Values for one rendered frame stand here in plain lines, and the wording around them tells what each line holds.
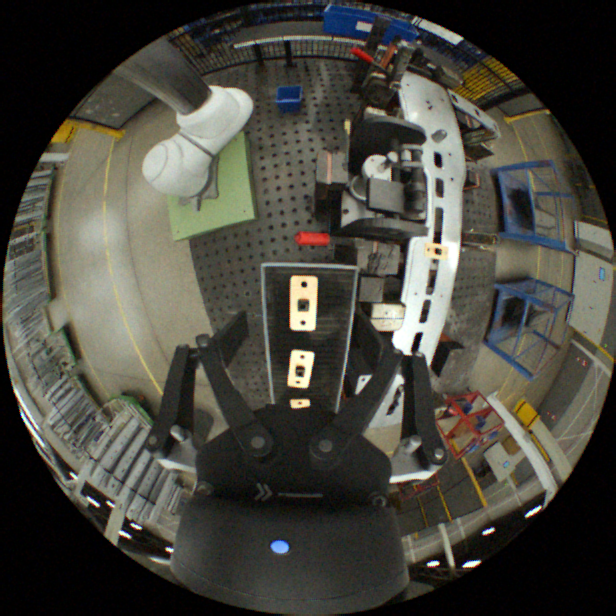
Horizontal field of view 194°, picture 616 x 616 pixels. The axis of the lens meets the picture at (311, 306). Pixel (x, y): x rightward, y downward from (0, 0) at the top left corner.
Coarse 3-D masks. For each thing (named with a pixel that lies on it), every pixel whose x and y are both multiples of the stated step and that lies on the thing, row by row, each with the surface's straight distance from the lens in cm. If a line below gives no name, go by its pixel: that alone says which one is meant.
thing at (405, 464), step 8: (408, 440) 10; (416, 440) 10; (400, 448) 10; (408, 448) 10; (416, 448) 10; (400, 456) 10; (408, 456) 10; (416, 456) 10; (392, 464) 10; (400, 464) 10; (408, 464) 10; (416, 464) 10; (392, 472) 9; (400, 472) 9; (408, 472) 10; (416, 472) 10; (424, 472) 10; (432, 472) 10; (392, 480) 10; (400, 480) 10
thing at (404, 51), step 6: (402, 42) 56; (402, 48) 54; (408, 48) 54; (420, 48) 56; (396, 54) 59; (402, 54) 55; (408, 54) 55; (420, 54) 56; (396, 60) 58; (402, 60) 56; (408, 60) 56; (396, 66) 58; (402, 66) 58; (396, 72) 59; (402, 72) 59; (396, 78) 60
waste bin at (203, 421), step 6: (198, 408) 289; (198, 414) 282; (204, 414) 283; (198, 420) 277; (204, 420) 279; (210, 420) 287; (198, 426) 272; (204, 426) 277; (210, 426) 288; (198, 432) 269; (204, 432) 276; (198, 438) 267; (204, 438) 276; (198, 444) 266
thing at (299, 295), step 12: (300, 276) 26; (312, 276) 26; (300, 288) 26; (312, 288) 26; (300, 300) 26; (312, 300) 26; (300, 312) 27; (312, 312) 27; (300, 324) 28; (312, 324) 28
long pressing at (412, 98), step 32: (416, 96) 73; (448, 96) 88; (448, 128) 72; (448, 160) 63; (448, 192) 59; (448, 224) 57; (416, 256) 50; (448, 256) 56; (416, 288) 51; (448, 288) 58; (416, 320) 55; (384, 416) 79
